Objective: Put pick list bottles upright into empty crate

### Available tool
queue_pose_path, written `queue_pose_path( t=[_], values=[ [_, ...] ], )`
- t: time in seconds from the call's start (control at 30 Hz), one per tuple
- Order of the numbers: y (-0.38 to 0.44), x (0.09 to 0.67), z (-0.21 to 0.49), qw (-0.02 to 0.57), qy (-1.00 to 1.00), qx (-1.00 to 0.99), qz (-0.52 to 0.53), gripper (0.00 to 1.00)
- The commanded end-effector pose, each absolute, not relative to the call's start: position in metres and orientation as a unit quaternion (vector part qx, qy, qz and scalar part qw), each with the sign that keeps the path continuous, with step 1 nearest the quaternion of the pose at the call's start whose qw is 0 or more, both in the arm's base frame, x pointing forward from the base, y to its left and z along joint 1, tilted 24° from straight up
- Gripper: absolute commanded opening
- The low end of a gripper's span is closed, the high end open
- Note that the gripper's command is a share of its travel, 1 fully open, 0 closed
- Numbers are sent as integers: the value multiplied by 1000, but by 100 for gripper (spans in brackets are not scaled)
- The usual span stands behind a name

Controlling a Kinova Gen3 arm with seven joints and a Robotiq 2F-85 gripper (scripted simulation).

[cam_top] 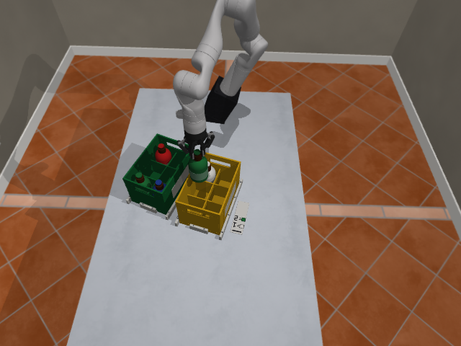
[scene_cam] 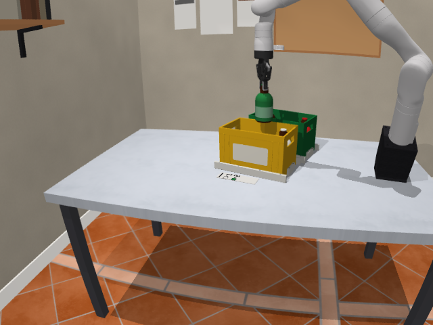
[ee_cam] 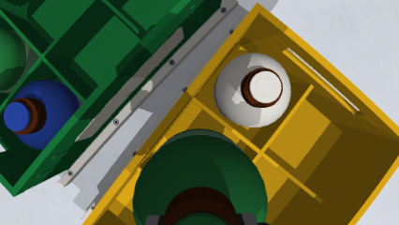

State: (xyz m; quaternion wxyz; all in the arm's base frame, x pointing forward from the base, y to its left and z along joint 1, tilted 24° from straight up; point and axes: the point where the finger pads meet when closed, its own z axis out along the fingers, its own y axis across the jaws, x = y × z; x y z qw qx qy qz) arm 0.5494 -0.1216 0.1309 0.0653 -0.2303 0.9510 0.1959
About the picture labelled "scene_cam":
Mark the white paper pick list strip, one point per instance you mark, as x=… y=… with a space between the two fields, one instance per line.
x=239 y=178

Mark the yellow crate with dividers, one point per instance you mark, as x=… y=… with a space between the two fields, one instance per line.
x=265 y=150

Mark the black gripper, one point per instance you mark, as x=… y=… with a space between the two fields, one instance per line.
x=263 y=67

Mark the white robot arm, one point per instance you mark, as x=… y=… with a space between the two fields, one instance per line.
x=414 y=74

